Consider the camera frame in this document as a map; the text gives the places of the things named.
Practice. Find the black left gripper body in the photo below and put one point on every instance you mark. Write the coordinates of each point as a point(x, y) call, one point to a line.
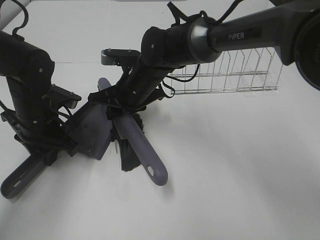
point(41, 138)

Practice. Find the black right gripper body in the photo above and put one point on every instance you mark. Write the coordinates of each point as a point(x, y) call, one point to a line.
point(132, 92)

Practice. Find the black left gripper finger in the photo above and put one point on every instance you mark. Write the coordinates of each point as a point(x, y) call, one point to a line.
point(50, 157)

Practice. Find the grey hand brush black bristles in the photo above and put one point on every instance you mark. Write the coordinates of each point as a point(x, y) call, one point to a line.
point(135, 149)

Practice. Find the grey plastic dustpan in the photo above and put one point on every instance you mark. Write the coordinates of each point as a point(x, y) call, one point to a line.
point(80, 127)

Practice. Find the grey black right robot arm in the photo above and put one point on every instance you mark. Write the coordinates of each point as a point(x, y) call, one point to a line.
point(291, 27)

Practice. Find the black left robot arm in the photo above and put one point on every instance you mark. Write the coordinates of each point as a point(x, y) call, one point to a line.
point(36, 117)

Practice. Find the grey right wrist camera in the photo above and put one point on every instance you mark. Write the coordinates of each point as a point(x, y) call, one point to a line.
point(119, 57)

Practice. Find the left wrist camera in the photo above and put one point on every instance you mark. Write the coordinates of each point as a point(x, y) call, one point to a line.
point(60, 97)

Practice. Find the chrome wire dish rack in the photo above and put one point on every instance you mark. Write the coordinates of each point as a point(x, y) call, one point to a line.
point(248, 70)

